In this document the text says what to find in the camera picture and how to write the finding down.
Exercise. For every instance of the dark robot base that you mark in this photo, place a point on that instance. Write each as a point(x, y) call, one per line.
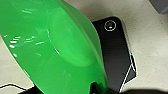
point(115, 50)

